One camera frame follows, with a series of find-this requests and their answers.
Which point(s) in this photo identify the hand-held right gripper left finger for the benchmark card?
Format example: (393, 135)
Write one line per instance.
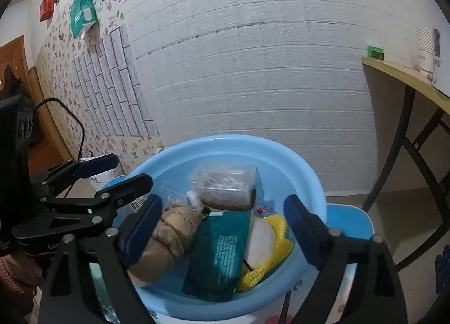
(140, 232)

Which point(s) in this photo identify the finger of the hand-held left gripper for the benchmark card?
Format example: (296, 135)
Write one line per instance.
(130, 187)
(98, 166)

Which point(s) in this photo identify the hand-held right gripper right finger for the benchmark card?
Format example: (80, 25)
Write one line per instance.
(302, 232)

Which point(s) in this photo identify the tan plush toy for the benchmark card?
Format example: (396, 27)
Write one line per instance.
(165, 243)

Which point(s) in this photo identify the clear bottle with metal cap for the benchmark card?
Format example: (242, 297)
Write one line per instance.
(267, 210)

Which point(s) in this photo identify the teal green packet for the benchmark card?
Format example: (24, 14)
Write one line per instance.
(218, 257)

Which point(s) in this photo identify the light blue plastic basin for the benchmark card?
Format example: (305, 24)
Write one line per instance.
(225, 150)

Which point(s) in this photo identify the sea print desktop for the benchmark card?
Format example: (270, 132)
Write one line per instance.
(348, 222)

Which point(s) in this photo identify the white plastic bag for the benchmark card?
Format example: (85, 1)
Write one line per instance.
(100, 180)

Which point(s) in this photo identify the white and yellow plush toy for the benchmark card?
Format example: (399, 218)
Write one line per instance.
(260, 239)

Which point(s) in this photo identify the clear bag with black item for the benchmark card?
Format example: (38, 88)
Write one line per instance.
(174, 192)

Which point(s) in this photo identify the cotton swab box with band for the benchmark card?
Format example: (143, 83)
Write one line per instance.
(225, 187)

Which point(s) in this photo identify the wooden door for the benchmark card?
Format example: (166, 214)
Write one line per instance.
(14, 53)

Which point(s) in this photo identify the blue slipper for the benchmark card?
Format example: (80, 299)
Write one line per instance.
(443, 267)

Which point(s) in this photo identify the green hanging packet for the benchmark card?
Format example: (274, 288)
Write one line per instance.
(82, 11)

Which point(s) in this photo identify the wooden side table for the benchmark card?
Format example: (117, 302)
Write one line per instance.
(397, 71)

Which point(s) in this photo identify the green small box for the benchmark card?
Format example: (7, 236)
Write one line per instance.
(375, 52)

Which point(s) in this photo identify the white ribbed cup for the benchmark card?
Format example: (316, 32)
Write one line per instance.
(425, 50)

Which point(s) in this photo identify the red wall box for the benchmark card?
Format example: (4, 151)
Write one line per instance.
(47, 8)

